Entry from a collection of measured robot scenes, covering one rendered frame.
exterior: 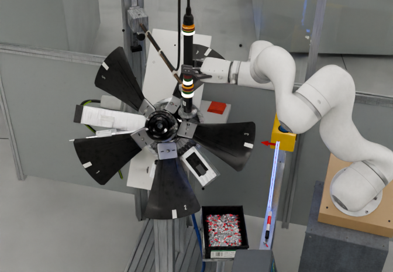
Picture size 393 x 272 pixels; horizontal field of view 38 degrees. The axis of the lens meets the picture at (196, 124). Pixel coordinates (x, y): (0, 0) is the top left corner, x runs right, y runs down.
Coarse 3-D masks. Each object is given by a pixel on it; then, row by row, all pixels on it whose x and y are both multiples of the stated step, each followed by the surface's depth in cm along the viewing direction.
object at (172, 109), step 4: (172, 100) 221; (176, 100) 218; (180, 100) 216; (168, 104) 221; (176, 104) 217; (180, 104) 215; (168, 108) 220; (172, 108) 217; (176, 108) 215; (172, 112) 215
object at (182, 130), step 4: (184, 124) 219; (188, 124) 219; (192, 124) 220; (180, 128) 217; (184, 128) 217; (192, 128) 218; (180, 132) 215; (184, 132) 215; (188, 132) 215; (192, 132) 216; (184, 136) 213; (188, 136) 213; (192, 136) 214
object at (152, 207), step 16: (160, 160) 214; (176, 160) 218; (160, 176) 214; (176, 176) 217; (160, 192) 213; (176, 192) 216; (192, 192) 220; (160, 208) 213; (176, 208) 215; (192, 208) 218
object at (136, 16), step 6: (132, 6) 254; (138, 6) 254; (132, 12) 251; (138, 12) 251; (144, 12) 251; (132, 18) 247; (138, 18) 247; (144, 18) 248; (132, 24) 249; (138, 24) 248; (144, 24) 250; (138, 30) 250
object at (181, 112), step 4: (180, 84) 210; (180, 88) 209; (180, 92) 209; (180, 96) 209; (180, 108) 212; (192, 108) 213; (180, 112) 210; (184, 112) 210; (192, 112) 210; (196, 112) 211; (184, 116) 209; (188, 116) 209; (192, 116) 210
